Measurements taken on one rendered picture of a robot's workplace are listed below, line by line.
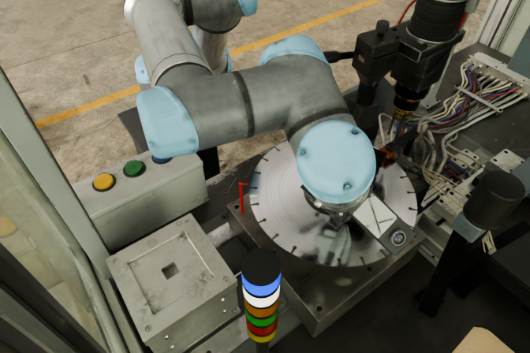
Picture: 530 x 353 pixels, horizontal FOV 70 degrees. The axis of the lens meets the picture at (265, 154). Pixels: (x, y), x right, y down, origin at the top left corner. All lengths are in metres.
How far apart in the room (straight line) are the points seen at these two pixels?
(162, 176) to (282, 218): 0.31
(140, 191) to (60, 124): 1.81
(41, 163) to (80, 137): 1.86
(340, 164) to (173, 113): 0.17
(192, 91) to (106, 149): 1.98
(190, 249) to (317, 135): 0.46
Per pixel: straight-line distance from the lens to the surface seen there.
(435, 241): 0.94
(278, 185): 0.77
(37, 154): 0.62
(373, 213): 0.55
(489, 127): 1.38
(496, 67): 1.59
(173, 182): 0.89
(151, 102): 0.39
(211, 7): 0.73
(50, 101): 2.86
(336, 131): 0.37
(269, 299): 0.47
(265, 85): 0.40
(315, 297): 0.76
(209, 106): 0.38
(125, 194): 0.87
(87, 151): 2.38
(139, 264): 0.77
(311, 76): 0.41
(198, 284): 0.73
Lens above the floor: 1.55
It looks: 46 degrees down
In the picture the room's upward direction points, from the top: straight up
